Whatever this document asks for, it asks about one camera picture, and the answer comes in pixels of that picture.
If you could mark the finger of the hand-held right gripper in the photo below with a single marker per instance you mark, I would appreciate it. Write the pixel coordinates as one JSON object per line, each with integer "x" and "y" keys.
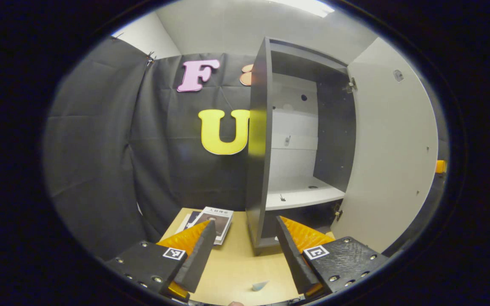
{"x": 440, "y": 166}

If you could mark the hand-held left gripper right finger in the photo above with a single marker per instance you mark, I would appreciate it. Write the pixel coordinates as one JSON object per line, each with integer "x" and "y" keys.
{"x": 296, "y": 261}

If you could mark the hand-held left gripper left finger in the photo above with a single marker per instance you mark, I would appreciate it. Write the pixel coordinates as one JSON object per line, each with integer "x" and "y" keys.
{"x": 196, "y": 261}

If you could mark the white and blue tube bottle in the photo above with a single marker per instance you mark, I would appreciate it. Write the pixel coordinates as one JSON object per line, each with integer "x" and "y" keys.
{"x": 260, "y": 285}

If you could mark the metal door hinge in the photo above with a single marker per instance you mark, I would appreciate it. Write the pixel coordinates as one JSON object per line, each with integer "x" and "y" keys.
{"x": 337, "y": 211}
{"x": 350, "y": 85}

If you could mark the white cabinet shelf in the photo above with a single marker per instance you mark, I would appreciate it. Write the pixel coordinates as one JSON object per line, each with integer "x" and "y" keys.
{"x": 300, "y": 193}

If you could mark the dark grey cabinet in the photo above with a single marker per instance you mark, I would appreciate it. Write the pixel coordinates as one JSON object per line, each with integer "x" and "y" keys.
{"x": 255, "y": 170}

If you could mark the thin blue-edged book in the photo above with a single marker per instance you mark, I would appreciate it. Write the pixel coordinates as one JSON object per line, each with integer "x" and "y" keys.
{"x": 187, "y": 221}

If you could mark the white book with dark picture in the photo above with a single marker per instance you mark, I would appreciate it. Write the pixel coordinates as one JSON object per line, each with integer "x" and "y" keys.
{"x": 219, "y": 219}

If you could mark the black backdrop cloth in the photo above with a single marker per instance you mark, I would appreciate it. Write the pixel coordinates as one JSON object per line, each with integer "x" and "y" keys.
{"x": 100, "y": 148}

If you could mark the long ceiling light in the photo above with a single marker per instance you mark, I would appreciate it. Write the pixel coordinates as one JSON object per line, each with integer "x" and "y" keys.
{"x": 309, "y": 6}

